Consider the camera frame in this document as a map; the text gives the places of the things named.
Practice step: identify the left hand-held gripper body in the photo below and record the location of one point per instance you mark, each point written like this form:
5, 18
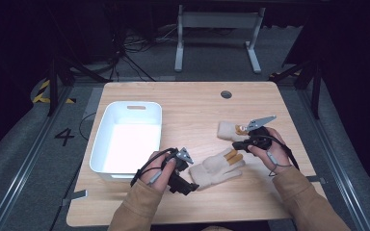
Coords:
177, 183

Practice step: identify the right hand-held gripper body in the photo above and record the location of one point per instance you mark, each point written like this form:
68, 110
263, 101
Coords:
260, 136

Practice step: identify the white plastic bin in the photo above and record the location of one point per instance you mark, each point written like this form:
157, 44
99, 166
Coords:
128, 144

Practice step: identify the person's left hand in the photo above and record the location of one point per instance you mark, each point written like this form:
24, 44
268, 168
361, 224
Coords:
155, 173

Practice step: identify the person's right hand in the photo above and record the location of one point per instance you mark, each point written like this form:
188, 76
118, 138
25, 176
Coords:
277, 154

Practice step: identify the grey tape strip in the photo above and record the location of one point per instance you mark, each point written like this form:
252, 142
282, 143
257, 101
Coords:
316, 179
77, 195

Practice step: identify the black tripod stand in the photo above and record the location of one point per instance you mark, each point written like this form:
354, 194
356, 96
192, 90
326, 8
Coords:
316, 89
54, 83

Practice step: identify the yellow black hazard tape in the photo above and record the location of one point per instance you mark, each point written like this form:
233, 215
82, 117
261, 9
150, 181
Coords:
40, 94

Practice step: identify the grey metal floor rail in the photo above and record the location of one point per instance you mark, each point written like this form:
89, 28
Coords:
334, 173
29, 160

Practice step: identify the grey metal desk frame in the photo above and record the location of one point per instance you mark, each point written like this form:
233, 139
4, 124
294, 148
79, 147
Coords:
218, 19

